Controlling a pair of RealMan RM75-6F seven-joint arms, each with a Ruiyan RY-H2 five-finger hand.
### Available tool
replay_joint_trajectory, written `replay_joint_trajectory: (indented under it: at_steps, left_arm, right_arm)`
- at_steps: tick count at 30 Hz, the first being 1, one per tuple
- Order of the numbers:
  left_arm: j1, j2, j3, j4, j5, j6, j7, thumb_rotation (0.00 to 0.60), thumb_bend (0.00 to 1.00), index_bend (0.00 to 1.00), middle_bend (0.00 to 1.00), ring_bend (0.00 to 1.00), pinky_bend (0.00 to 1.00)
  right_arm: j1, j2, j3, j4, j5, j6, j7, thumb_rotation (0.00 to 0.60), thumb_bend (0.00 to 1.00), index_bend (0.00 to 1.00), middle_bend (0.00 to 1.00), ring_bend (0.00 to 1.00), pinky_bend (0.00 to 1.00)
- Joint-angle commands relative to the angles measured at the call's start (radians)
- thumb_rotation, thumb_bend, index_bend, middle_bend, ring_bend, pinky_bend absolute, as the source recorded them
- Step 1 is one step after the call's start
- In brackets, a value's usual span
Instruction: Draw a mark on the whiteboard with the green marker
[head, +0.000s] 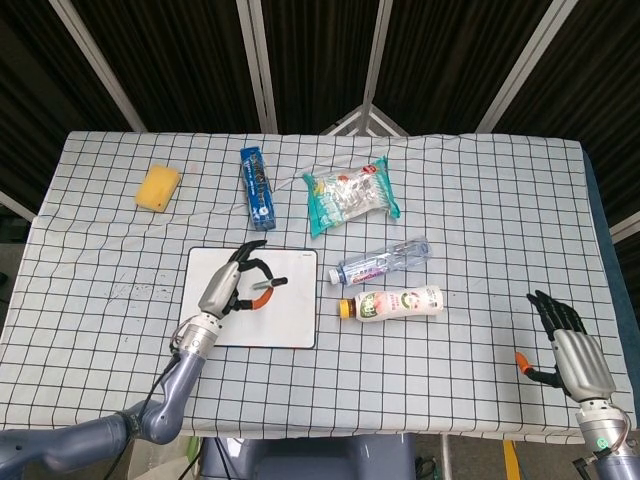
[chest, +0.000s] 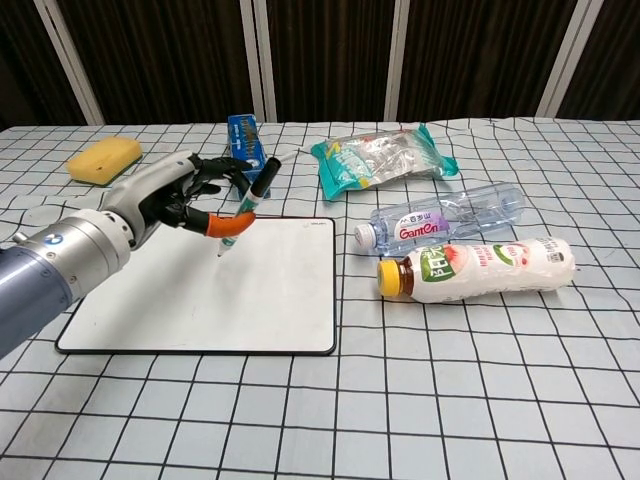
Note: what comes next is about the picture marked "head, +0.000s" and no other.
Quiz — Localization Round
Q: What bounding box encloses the teal clear snack package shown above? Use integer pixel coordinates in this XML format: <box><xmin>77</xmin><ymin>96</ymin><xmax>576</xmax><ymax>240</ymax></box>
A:
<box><xmin>302</xmin><ymin>154</ymin><xmax>403</xmax><ymax>239</ymax></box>

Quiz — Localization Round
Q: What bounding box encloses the white drink bottle yellow cap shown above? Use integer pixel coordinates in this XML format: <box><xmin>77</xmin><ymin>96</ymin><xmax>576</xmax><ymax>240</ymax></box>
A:
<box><xmin>337</xmin><ymin>284</ymin><xmax>445</xmax><ymax>322</ymax></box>

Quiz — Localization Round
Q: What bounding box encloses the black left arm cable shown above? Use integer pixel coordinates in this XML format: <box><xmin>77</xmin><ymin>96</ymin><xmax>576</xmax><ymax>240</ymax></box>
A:
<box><xmin>110</xmin><ymin>343</ymin><xmax>182</xmax><ymax>480</ymax></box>

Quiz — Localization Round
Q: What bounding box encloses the yellow sponge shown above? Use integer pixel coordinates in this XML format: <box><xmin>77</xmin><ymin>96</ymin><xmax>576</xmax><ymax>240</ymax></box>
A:
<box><xmin>134</xmin><ymin>163</ymin><xmax>182</xmax><ymax>215</ymax></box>

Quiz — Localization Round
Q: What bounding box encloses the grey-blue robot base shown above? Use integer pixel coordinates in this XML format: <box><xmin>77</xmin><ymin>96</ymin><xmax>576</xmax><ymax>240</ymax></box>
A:
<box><xmin>199</xmin><ymin>433</ymin><xmax>419</xmax><ymax>480</ymax></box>

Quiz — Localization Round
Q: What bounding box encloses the white black checked tablecloth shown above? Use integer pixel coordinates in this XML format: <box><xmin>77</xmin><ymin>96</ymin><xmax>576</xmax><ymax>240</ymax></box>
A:
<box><xmin>0</xmin><ymin>130</ymin><xmax>636</xmax><ymax>444</ymax></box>

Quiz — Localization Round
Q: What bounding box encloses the black folding screen white frame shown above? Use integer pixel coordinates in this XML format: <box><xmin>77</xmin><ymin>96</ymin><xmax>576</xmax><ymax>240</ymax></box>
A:
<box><xmin>0</xmin><ymin>0</ymin><xmax>640</xmax><ymax>241</ymax></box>

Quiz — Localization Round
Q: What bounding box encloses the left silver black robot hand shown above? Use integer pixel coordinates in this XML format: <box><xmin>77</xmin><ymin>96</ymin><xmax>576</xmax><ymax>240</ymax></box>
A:
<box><xmin>197</xmin><ymin>239</ymin><xmax>290</xmax><ymax>321</ymax></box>

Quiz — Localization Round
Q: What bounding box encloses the thin right wrist cable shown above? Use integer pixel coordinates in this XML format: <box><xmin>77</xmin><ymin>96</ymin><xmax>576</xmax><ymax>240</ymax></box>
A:
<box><xmin>610</xmin><ymin>405</ymin><xmax>634</xmax><ymax>454</ymax></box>

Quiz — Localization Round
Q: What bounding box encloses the clear water bottle white cap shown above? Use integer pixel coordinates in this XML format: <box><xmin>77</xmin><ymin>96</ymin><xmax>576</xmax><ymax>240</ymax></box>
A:
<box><xmin>328</xmin><ymin>236</ymin><xmax>432</xmax><ymax>287</ymax></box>

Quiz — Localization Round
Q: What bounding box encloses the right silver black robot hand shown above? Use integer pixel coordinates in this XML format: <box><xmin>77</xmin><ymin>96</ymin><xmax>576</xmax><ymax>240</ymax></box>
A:
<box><xmin>514</xmin><ymin>289</ymin><xmax>617</xmax><ymax>402</ymax></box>

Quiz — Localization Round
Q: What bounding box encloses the white dry-erase board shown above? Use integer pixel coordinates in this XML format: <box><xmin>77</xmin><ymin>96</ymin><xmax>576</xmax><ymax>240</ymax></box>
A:
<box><xmin>178</xmin><ymin>246</ymin><xmax>320</xmax><ymax>350</ymax></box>

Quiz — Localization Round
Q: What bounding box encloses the blue cardboard box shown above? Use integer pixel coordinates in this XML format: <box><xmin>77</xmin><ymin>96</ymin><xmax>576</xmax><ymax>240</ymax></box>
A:
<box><xmin>239</xmin><ymin>145</ymin><xmax>280</xmax><ymax>232</ymax></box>

